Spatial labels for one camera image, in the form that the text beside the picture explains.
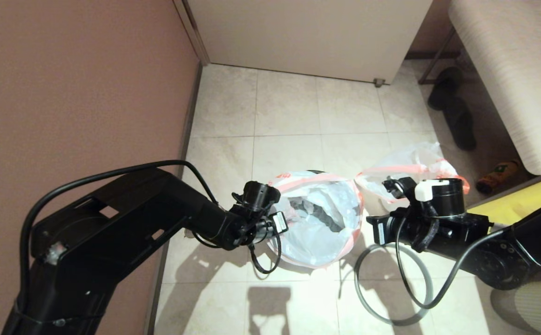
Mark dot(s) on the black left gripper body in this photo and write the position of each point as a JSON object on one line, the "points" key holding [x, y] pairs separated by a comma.
{"points": [[268, 228]]}

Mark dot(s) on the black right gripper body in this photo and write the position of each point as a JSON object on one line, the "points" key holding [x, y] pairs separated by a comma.
{"points": [[405, 230]]}

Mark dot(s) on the white plastic bag orange trim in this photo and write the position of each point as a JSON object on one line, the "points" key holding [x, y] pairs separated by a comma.
{"points": [[326, 232]]}

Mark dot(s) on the used white printed trash bag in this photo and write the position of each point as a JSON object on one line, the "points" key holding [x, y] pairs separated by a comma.
{"points": [[415, 160]]}

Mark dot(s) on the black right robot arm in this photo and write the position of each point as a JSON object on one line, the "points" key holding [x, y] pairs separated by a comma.
{"points": [[508, 246]]}

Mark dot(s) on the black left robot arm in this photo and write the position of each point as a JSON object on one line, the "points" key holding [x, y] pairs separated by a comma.
{"points": [[112, 242]]}

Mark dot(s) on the yellow fabric bag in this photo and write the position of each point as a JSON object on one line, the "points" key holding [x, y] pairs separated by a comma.
{"points": [[522, 202]]}

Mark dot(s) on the orange brown shoe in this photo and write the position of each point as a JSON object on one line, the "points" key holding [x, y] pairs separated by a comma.
{"points": [[496, 177]]}

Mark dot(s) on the black slipper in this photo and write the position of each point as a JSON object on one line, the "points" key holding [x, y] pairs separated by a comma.
{"points": [[460, 128], [443, 88]]}

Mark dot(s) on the small metal door stopper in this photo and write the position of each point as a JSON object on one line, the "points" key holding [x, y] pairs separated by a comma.
{"points": [[379, 83]]}

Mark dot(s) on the grey ribbed cylinder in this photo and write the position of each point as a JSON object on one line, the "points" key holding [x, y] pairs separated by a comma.
{"points": [[536, 309]]}

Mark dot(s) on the dark metal bench leg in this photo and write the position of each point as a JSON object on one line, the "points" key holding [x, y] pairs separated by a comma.
{"points": [[433, 60]]}

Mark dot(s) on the wood grain bench top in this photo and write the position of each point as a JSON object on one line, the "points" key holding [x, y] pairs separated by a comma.
{"points": [[508, 70]]}

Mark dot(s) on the white door panel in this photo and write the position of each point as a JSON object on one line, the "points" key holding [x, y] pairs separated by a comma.
{"points": [[307, 37]]}

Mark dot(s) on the grey door frame strip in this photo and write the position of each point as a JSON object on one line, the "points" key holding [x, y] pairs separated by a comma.
{"points": [[193, 32]]}

